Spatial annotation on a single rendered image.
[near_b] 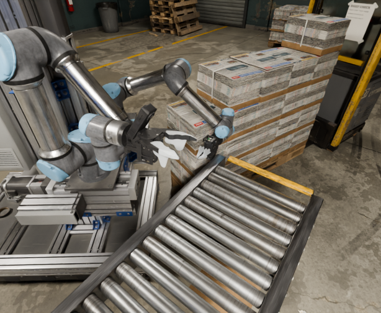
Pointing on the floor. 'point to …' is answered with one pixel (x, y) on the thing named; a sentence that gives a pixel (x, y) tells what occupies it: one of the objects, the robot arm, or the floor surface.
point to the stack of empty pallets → (163, 21)
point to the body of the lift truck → (357, 122)
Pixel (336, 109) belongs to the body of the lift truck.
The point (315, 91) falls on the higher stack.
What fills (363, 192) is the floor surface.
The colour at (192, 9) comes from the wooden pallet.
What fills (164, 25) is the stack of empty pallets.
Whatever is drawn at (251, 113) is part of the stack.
